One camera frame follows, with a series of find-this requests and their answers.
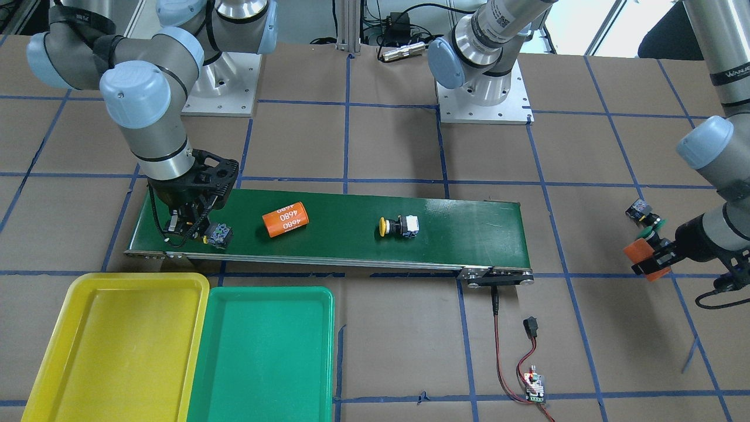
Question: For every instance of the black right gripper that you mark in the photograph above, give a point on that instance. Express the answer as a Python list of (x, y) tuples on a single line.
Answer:
[(168, 194)]

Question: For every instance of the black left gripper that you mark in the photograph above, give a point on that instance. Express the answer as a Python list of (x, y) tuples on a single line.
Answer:
[(697, 237)]

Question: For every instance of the plain orange cylinder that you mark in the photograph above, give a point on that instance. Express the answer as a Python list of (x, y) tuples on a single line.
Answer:
[(639, 251)]

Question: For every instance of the green push button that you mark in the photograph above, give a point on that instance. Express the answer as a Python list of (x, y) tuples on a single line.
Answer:
[(645, 233), (641, 213)]

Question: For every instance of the yellow push button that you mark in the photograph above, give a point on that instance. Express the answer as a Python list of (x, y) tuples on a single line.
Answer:
[(404, 226), (218, 235)]

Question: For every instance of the orange cylinder with label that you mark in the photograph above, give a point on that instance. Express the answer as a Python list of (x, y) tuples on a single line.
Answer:
[(285, 219)]

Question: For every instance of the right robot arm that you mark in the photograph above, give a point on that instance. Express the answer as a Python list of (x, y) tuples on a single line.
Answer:
[(145, 83)]

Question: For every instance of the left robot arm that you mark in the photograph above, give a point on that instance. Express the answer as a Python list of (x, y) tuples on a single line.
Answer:
[(717, 149)]

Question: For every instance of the yellow plastic tray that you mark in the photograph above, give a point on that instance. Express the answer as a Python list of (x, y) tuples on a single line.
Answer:
[(124, 348)]

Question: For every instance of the green plastic tray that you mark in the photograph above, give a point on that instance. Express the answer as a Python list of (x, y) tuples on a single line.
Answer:
[(266, 354)]

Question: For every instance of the green conveyor belt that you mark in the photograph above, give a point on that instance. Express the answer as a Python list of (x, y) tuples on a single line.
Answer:
[(482, 242)]

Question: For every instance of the small motor controller board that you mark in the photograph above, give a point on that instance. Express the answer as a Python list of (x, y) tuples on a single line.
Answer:
[(535, 389)]

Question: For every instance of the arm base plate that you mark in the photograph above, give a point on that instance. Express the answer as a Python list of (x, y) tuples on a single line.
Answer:
[(487, 100), (226, 87)]

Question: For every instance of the aluminium frame post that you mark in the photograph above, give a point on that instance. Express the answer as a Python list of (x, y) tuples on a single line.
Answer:
[(348, 26)]

